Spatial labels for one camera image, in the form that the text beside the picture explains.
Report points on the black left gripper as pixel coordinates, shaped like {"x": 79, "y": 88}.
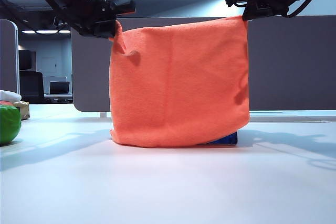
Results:
{"x": 76, "y": 1}

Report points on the orange fleece cloth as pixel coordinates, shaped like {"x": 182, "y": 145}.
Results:
{"x": 178, "y": 82}

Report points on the white folded cloth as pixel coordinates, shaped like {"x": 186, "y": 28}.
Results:
{"x": 9, "y": 96}

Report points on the square standing mirror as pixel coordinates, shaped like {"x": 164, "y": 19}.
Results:
{"x": 228, "y": 140}

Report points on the wide grey desk partition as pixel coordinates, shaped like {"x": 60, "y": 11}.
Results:
{"x": 288, "y": 64}

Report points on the short ceiling light strip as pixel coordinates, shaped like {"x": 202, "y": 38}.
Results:
{"x": 34, "y": 32}

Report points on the open background laptop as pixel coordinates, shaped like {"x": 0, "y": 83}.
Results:
{"x": 60, "y": 88}

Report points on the dark background monitor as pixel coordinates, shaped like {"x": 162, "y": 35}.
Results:
{"x": 26, "y": 60}

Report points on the black office chair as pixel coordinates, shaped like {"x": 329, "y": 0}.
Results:
{"x": 31, "y": 87}

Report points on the narrow grey desk partition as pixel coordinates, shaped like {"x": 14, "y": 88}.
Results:
{"x": 9, "y": 58}

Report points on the brown cardboard box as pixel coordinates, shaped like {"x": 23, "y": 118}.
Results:
{"x": 23, "y": 111}

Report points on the small red object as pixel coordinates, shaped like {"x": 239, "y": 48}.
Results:
{"x": 5, "y": 103}

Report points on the green round toy fruit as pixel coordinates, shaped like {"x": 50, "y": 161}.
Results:
{"x": 9, "y": 124}

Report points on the white partition foot bracket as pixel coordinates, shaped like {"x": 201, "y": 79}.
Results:
{"x": 103, "y": 115}

